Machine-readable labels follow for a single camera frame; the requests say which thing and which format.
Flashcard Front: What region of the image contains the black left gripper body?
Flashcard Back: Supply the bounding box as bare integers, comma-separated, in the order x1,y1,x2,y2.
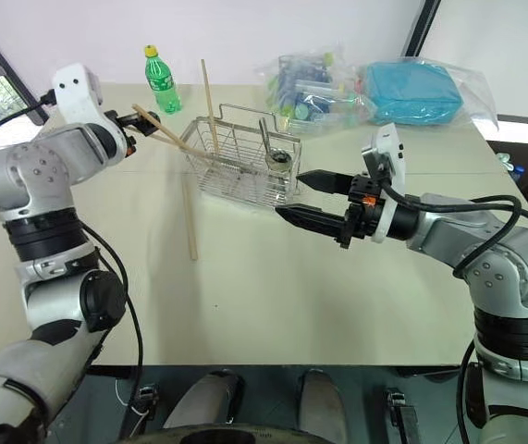
104,109,138,141

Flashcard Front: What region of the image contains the small blue-capped bottle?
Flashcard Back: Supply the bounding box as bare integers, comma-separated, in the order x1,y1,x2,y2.
497,152,528,184

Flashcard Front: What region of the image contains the metal wire basket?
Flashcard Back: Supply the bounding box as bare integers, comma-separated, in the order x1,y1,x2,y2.
178,103,303,205

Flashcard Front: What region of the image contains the thin white wire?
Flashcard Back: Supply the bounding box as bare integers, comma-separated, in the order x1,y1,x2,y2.
114,377,154,432

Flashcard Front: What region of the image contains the clear bag with blue cloth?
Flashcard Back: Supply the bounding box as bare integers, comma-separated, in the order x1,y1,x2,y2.
355,57,499,131

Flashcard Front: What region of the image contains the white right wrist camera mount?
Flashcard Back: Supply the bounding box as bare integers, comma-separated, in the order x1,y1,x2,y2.
360,123,407,244

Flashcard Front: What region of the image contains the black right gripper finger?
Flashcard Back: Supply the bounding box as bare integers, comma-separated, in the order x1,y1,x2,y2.
296,169,353,196
274,204,347,241

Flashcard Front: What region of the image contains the clear bag of colourful items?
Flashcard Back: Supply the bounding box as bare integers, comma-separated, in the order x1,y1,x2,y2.
254,45,378,136

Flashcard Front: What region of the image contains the dark window frame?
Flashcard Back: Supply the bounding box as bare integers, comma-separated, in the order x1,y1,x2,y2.
0,7,50,127

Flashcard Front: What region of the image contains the green plastic soda bottle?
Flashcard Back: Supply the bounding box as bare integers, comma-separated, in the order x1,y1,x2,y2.
142,44,182,115

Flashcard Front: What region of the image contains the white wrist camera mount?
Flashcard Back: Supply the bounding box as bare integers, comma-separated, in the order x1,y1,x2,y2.
360,123,407,244
51,63,129,159

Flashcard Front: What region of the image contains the wooden chopstick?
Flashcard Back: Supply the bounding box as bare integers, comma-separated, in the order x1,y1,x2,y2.
147,133,222,165
132,105,190,151
181,179,199,261
200,58,221,154

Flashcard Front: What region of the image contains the dark wall pillar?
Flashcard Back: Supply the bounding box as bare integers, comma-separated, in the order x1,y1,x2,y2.
403,0,444,59

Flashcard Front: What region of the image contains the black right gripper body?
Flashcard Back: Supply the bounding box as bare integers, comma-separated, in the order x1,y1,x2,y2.
336,173,387,250

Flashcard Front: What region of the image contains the black floor clamp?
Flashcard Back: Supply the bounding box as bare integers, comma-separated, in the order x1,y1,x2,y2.
385,387,421,444
135,383,159,413

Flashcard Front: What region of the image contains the metal spoon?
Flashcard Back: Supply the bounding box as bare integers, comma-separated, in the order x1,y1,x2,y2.
258,117,293,171

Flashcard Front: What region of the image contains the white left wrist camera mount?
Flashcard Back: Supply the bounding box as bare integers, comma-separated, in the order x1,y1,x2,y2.
51,63,129,159

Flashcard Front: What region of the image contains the grey rounded robot foot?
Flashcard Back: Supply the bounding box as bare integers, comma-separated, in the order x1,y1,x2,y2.
297,368,349,444
163,369,246,429

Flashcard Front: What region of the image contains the dark round robot waist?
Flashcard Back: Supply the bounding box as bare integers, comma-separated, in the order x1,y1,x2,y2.
122,421,295,444

